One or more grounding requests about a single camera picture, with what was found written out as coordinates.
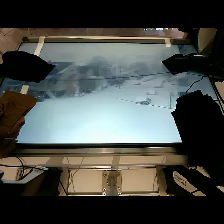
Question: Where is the black cable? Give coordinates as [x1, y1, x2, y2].
[0, 155, 48, 182]
[184, 75, 207, 95]

